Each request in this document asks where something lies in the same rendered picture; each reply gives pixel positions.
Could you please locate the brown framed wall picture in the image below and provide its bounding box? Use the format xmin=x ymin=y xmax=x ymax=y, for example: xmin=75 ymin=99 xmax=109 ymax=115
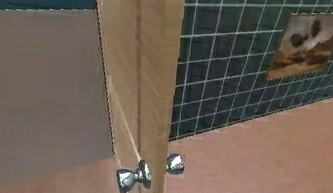
xmin=264 ymin=6 xmax=333 ymax=87

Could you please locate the light wooden room door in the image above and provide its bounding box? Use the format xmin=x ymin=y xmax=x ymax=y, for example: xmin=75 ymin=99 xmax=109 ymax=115
xmin=75 ymin=0 xmax=186 ymax=193

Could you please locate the silver round door knob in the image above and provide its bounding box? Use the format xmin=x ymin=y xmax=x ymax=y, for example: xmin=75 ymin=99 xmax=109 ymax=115
xmin=114 ymin=157 xmax=154 ymax=193
xmin=165 ymin=152 xmax=187 ymax=176

